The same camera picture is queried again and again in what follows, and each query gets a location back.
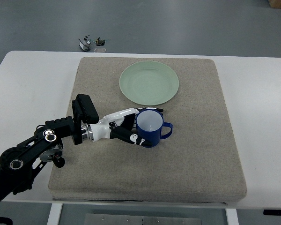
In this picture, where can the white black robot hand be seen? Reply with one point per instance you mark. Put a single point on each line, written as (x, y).
(118, 125)

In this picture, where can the blue enamel mug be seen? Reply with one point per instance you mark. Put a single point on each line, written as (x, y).
(152, 128)

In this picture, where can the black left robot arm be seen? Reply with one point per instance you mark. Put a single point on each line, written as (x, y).
(20, 165)

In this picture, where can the light green plate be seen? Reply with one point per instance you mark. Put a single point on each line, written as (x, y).
(149, 83)

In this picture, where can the clear plastic piece on floor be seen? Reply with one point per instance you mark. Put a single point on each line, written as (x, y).
(99, 50)

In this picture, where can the small dark debris on floor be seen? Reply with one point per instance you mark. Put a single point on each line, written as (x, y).
(100, 42)

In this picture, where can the beige fabric mat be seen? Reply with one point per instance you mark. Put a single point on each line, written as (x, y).
(198, 163)

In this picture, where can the small white device on floor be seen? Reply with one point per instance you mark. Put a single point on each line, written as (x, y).
(84, 45)

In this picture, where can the white table leg left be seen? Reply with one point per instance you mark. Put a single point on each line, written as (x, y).
(54, 215)

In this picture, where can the white table leg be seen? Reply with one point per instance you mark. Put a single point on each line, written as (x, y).
(54, 215)
(231, 216)

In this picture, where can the white table leg right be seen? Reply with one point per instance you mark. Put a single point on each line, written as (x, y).
(231, 216)

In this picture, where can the black table control panel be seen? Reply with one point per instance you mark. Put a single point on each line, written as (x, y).
(272, 212)

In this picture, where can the cardboard box corner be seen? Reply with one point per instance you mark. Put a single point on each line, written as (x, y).
(275, 3)

